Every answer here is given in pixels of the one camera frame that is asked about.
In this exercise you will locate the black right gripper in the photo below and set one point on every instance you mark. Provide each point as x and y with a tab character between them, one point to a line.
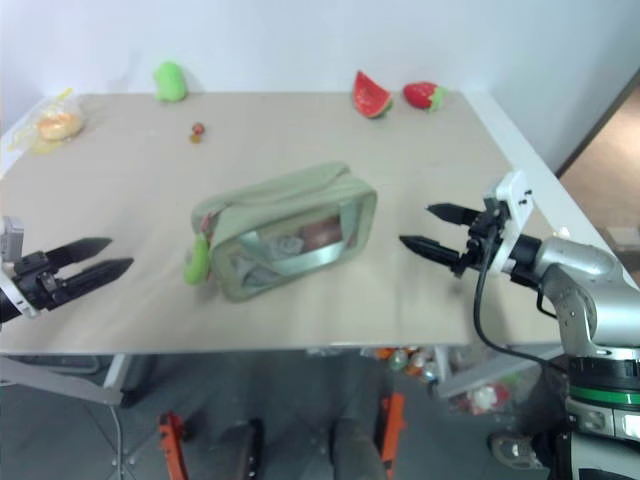
480	237

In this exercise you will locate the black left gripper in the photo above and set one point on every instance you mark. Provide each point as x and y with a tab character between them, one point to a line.
37	282

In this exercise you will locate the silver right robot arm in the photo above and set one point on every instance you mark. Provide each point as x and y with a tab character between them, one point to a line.
580	320

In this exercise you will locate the green clear toiletry pouch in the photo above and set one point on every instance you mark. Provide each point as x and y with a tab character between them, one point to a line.
280	220

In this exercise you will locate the green plush zipper charm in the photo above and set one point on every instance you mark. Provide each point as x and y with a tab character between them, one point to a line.
196	262

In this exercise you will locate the strawberry toy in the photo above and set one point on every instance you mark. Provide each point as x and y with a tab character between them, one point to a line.
422	95

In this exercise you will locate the bread in clear bag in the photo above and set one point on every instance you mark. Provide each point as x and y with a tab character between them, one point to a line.
56	122

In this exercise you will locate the clear bin of toys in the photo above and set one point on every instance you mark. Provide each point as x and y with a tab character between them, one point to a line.
450	375

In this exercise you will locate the watermelon slice toy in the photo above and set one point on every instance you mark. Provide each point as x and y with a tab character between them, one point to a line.
370	96

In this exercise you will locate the small red brown trinket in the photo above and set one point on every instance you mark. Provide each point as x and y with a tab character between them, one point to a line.
197	132

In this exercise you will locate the green plush toy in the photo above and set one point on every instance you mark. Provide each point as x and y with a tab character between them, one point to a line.
169	81

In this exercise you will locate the orange black stand leg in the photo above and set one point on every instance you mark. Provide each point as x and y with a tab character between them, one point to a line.
392	430
172	445

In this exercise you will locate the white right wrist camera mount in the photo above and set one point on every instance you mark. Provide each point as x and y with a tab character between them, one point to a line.
510	220

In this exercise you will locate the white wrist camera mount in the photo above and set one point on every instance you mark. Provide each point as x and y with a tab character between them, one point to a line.
11	265
510	220

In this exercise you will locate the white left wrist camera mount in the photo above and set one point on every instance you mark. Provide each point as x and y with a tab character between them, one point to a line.
11	265

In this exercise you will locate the white table frame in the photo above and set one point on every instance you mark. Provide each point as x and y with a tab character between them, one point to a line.
520	150

